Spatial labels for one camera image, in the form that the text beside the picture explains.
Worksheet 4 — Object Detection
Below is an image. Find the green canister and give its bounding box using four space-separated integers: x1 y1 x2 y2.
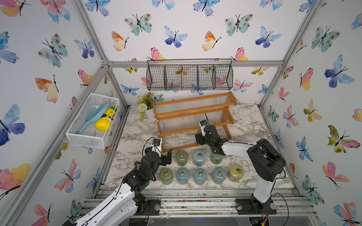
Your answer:
159 168 173 185
176 150 188 166
210 153 224 165

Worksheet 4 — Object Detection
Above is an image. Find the blue canister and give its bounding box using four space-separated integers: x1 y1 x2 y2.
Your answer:
176 168 189 185
193 149 207 167
212 167 227 185
193 168 207 185

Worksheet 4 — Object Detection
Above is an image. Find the yellow-green canister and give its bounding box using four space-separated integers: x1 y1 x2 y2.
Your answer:
227 164 245 183

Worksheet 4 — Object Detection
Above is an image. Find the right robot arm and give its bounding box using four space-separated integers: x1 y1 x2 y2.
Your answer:
195 120 286 204

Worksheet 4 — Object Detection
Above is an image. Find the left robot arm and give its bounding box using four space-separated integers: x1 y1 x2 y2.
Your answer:
63 147 172 226

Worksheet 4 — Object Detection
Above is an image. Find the wooden three-tier shelf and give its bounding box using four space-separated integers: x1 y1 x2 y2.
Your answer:
153 91 237 153

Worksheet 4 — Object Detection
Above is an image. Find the artificial flower plant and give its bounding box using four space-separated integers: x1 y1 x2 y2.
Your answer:
137 92 156 121

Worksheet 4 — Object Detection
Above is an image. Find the yellow bottle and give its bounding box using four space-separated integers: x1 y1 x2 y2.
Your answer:
95 108 116 132

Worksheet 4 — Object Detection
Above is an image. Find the light blue dustpan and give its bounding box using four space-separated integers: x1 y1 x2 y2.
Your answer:
77 103 110 134

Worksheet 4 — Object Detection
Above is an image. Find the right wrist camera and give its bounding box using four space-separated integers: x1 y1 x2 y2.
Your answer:
199 120 207 137

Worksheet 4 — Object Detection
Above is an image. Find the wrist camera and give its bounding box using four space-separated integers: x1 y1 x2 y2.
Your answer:
199 120 207 137
152 138 162 154

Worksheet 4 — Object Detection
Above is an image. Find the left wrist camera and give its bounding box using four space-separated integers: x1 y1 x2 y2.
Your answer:
152 138 162 154

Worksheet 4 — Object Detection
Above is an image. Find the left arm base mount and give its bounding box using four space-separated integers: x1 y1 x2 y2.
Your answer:
133 193 161 217

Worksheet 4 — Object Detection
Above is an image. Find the black wire wall basket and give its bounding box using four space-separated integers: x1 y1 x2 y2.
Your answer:
144 58 234 91

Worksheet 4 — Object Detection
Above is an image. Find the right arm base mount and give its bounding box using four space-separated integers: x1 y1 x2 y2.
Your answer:
235 196 277 215

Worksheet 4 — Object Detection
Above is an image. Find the white mesh wall basket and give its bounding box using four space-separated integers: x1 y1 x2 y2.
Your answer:
66 93 119 149

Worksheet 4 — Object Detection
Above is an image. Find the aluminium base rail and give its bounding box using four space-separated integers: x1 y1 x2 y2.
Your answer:
79 188 320 218

